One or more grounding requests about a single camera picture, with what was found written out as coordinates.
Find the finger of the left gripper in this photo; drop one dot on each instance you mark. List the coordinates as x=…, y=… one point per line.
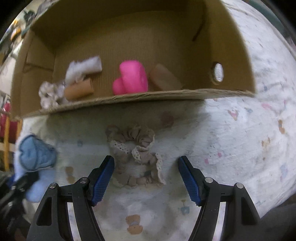
x=19, y=188

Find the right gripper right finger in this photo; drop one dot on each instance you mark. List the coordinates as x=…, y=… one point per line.
x=241, y=218

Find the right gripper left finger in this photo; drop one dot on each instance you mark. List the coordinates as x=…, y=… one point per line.
x=51, y=220

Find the light blue fish plush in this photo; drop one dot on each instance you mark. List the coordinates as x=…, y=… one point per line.
x=34, y=155

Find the white satin scrunchie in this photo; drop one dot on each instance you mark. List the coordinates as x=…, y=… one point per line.
x=52, y=94

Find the orange foam cylinder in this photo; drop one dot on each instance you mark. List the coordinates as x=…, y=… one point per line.
x=79, y=90

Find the pink foam mushroom toy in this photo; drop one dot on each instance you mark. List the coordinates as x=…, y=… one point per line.
x=133, y=78

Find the yellow wooden chair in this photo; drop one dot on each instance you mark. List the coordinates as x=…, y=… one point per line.
x=6, y=146

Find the beige lace scrunchie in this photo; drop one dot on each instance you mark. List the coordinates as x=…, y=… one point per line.
x=135, y=163

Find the tan foam block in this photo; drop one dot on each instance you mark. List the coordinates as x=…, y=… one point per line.
x=162, y=79

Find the brown cardboard box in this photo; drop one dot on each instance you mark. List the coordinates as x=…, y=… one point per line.
x=197, y=41

